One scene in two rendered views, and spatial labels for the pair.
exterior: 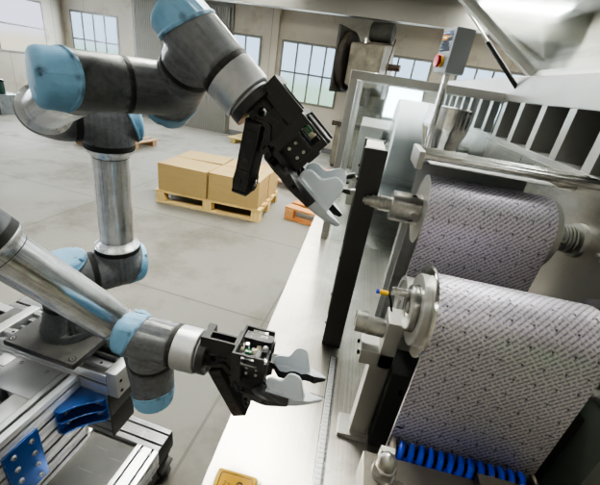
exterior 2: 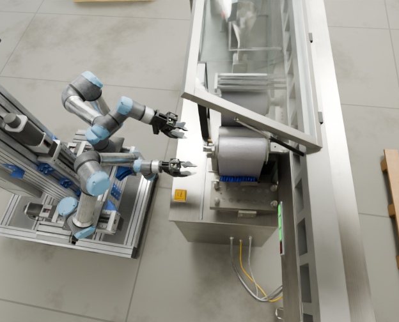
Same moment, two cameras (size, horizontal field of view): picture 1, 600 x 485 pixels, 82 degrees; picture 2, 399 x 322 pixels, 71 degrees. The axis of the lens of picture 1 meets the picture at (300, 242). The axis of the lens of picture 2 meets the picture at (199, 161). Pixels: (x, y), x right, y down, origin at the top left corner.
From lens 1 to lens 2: 106 cm
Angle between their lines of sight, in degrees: 39
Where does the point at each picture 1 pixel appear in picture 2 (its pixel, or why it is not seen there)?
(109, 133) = (93, 94)
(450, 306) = (222, 152)
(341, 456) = (210, 177)
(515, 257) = not seen: hidden behind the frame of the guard
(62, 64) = (103, 132)
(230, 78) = (144, 120)
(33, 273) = (107, 162)
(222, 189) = not seen: outside the picture
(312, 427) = (200, 170)
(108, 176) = (97, 105)
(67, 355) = not seen: hidden behind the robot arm
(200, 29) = (132, 113)
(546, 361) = (249, 160)
